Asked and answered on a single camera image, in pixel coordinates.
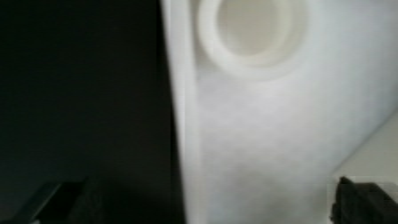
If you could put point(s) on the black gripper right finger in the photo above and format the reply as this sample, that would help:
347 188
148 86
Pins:
363 204

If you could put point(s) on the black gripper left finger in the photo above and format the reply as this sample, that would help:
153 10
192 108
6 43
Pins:
66 203

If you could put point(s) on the white desk tabletop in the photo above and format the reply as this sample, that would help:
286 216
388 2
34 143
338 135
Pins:
284 91

